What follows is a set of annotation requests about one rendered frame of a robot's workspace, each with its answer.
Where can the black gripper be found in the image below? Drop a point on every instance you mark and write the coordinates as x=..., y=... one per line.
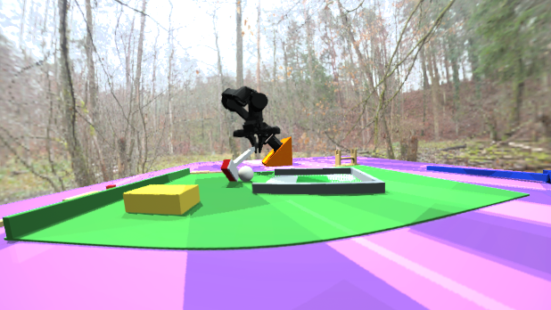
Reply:
x=262, y=134

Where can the white ball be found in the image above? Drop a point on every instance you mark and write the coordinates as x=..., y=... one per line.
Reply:
x=246, y=174

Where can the green flat mat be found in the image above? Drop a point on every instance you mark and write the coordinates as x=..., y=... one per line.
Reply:
x=230, y=216

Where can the yellow rectangular block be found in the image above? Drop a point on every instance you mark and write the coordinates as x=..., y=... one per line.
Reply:
x=162, y=199

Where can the blue golf putter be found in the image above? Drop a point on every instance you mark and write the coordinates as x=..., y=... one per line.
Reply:
x=545, y=177

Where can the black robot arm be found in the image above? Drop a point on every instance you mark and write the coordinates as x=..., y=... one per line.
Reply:
x=235, y=100

